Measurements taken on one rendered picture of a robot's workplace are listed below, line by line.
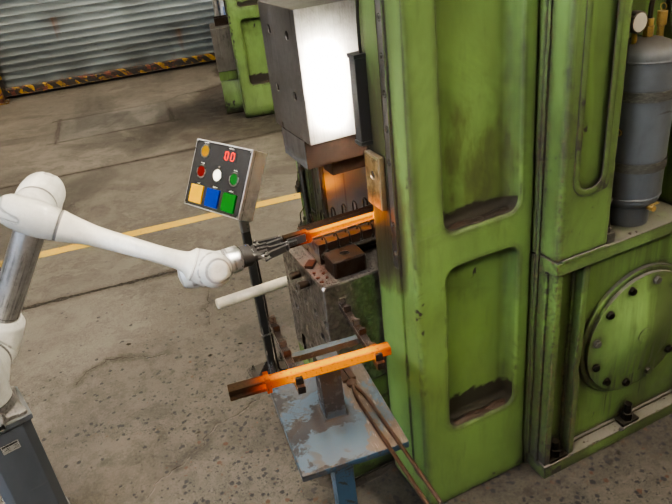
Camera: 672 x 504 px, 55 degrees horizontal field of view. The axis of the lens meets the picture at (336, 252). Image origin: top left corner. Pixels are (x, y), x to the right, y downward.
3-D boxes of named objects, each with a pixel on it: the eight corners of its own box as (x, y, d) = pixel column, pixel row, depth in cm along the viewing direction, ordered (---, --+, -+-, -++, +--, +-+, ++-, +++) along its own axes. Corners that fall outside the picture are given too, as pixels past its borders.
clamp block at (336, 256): (336, 280, 216) (333, 263, 213) (325, 269, 223) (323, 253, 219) (367, 269, 220) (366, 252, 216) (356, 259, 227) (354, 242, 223)
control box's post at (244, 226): (271, 377, 318) (230, 173, 266) (268, 373, 321) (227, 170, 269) (278, 375, 319) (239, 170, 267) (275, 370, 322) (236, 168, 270)
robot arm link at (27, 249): (-44, 371, 226) (-24, 335, 245) (6, 383, 231) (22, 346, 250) (12, 179, 198) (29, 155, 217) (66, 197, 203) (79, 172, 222)
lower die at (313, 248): (321, 265, 225) (318, 243, 221) (298, 242, 242) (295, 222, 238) (424, 230, 239) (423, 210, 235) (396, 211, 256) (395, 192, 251)
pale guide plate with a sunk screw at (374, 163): (382, 212, 195) (377, 159, 187) (368, 201, 203) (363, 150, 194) (388, 210, 196) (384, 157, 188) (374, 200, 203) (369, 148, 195)
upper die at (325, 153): (308, 170, 208) (304, 141, 204) (285, 152, 224) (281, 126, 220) (420, 139, 222) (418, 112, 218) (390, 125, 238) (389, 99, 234)
